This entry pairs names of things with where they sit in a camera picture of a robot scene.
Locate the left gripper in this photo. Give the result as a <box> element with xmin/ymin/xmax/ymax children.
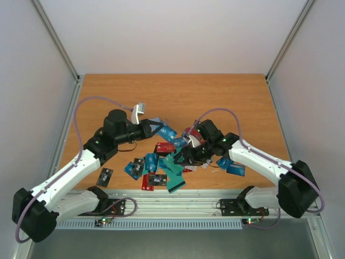
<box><xmin>116</xmin><ymin>119</ymin><xmax>164</xmax><ymax>145</ymax></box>

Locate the blue VIP card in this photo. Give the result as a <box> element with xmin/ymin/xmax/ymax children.
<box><xmin>150</xmin><ymin>117</ymin><xmax>177</xmax><ymax>142</ymax></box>

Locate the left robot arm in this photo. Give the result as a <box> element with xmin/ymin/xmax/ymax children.
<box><xmin>12</xmin><ymin>110</ymin><xmax>164</xmax><ymax>243</ymax></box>

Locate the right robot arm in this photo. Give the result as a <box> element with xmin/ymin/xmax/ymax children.
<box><xmin>174</xmin><ymin>120</ymin><xmax>319</xmax><ymax>218</ymax></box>

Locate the white card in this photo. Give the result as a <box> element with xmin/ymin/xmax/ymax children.
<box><xmin>184</xmin><ymin>165</ymin><xmax>197</xmax><ymax>171</ymax></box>

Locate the teal VIP card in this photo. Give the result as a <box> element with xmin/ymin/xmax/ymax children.
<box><xmin>162</xmin><ymin>154</ymin><xmax>184</xmax><ymax>176</ymax></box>

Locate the red VIP card upper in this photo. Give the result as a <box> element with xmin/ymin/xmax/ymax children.
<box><xmin>154</xmin><ymin>142</ymin><xmax>176</xmax><ymax>153</ymax></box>

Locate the teal card magnetic stripe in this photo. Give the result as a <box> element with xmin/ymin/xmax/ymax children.
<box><xmin>167</xmin><ymin>175</ymin><xmax>186</xmax><ymax>194</ymax></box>

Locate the black VIP card left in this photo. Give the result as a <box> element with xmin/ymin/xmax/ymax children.
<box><xmin>132</xmin><ymin>158</ymin><xmax>144</xmax><ymax>177</ymax></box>

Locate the black card on red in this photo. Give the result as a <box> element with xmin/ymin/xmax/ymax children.
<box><xmin>148</xmin><ymin>174</ymin><xmax>167</xmax><ymax>186</ymax></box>

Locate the blue card left bottom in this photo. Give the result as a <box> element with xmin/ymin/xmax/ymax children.
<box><xmin>124</xmin><ymin>162</ymin><xmax>140</xmax><ymax>181</ymax></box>

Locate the red card bottom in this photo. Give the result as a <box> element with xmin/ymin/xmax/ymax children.
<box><xmin>141</xmin><ymin>173</ymin><xmax>154</xmax><ymax>191</ymax></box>

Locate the blue card far right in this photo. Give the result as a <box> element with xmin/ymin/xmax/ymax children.
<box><xmin>226</xmin><ymin>163</ymin><xmax>246</xmax><ymax>177</ymax></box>

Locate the black card lone left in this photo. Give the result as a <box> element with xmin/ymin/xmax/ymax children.
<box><xmin>96</xmin><ymin>168</ymin><xmax>113</xmax><ymax>188</ymax></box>

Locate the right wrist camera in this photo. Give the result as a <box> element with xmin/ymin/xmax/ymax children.
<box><xmin>188</xmin><ymin>135</ymin><xmax>201</xmax><ymax>148</ymax></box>

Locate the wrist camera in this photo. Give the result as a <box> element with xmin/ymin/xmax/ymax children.
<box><xmin>188</xmin><ymin>135</ymin><xmax>201</xmax><ymax>148</ymax></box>
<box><xmin>130</xmin><ymin>103</ymin><xmax>146</xmax><ymax>125</ymax></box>

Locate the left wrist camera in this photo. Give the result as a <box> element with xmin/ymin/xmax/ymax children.
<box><xmin>130</xmin><ymin>103</ymin><xmax>146</xmax><ymax>125</ymax></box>

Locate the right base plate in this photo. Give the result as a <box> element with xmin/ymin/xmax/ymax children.
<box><xmin>216</xmin><ymin>199</ymin><xmax>270</xmax><ymax>217</ymax></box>

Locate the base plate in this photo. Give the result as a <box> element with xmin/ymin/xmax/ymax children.
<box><xmin>216</xmin><ymin>199</ymin><xmax>270</xmax><ymax>217</ymax></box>
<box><xmin>79</xmin><ymin>199</ymin><xmax>126</xmax><ymax>216</ymax></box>

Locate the left base plate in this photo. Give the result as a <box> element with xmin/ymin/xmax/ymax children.
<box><xmin>79</xmin><ymin>199</ymin><xmax>126</xmax><ymax>216</ymax></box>

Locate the blue slotted cable duct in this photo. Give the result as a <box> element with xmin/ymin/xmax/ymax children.
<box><xmin>56</xmin><ymin>219</ymin><xmax>243</xmax><ymax>230</ymax></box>

